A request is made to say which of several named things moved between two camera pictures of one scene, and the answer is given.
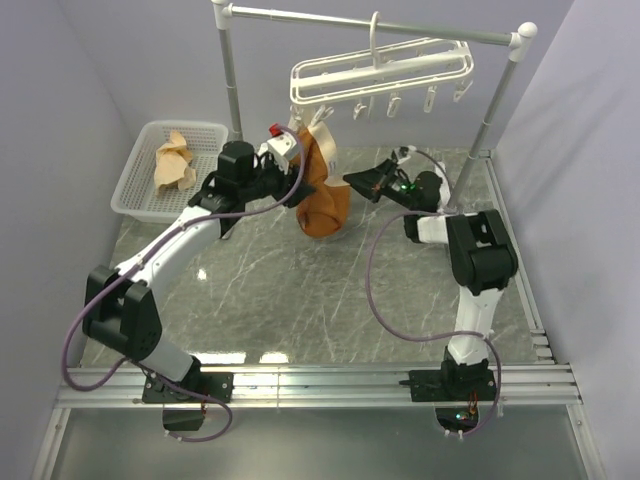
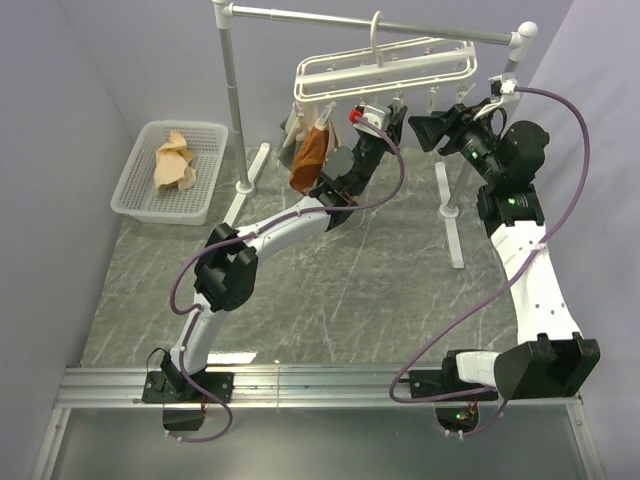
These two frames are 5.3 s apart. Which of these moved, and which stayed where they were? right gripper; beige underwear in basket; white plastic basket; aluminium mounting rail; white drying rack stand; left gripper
Moved: right gripper; left gripper
Stayed: aluminium mounting rail; white plastic basket; beige underwear in basket; white drying rack stand
